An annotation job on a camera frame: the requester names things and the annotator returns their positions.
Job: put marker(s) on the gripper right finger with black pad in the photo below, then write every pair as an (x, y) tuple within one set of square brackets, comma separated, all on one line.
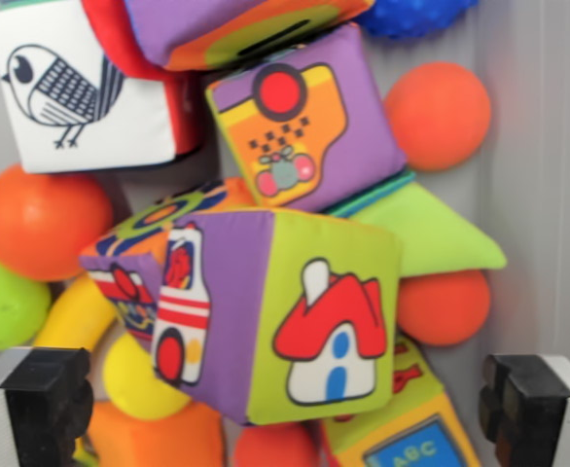
[(528, 408)]

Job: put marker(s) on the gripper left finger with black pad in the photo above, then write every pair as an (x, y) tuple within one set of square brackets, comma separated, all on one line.
[(46, 404)]

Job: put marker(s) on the house print fabric cube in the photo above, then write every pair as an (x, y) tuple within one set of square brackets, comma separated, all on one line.
[(285, 316)]

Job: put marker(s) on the grey plastic bin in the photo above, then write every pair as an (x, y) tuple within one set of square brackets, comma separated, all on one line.
[(533, 146)]

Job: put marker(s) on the yellow foam ball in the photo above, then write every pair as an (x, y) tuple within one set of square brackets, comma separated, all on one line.
[(134, 379)]

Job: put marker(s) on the yellow toy banana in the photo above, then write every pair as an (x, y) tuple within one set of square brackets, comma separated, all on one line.
[(76, 316)]

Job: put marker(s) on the green foam ball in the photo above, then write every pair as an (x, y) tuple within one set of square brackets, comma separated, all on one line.
[(8, 306)]

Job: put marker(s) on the orange cloth block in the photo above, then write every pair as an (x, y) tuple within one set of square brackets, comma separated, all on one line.
[(158, 438)]

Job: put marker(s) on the ABC fabric cube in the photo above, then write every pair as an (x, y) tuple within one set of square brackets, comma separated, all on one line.
[(411, 433)]

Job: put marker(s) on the red-orange foam ball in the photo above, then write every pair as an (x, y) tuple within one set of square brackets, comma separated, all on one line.
[(445, 309), (275, 447)]

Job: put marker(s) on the orange foam ball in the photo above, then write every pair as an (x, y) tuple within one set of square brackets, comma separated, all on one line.
[(438, 117), (42, 224)]

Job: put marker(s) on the small number five cube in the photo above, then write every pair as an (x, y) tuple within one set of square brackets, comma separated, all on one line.
[(134, 243)]

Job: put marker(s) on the green cloth triangle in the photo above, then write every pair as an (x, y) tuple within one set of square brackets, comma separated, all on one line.
[(436, 233)]

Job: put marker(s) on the teal cloth shape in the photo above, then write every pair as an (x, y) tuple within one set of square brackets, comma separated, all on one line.
[(372, 194)]

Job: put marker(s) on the white bird print cube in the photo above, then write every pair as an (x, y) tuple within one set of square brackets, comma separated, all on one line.
[(81, 97)]

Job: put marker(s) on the purple mouse print cube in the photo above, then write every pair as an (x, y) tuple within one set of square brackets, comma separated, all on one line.
[(304, 126)]

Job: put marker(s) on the red cloth shape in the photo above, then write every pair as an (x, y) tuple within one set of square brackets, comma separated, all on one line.
[(115, 34)]

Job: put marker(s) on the blue bumpy rubber ball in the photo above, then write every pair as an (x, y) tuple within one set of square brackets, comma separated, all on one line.
[(411, 14)]

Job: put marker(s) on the camera print fabric cube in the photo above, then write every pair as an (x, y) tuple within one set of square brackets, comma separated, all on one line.
[(226, 24)]

